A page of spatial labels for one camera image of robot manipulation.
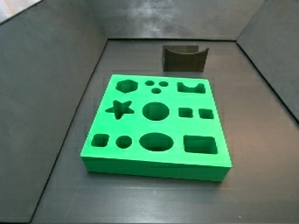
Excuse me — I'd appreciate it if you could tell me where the green foam shape board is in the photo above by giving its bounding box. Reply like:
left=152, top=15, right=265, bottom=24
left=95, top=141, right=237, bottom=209
left=79, top=74, right=232, bottom=181

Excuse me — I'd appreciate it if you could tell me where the black curved holder bracket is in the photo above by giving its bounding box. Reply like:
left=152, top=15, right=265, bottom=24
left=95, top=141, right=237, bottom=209
left=162, top=45, right=209, bottom=72

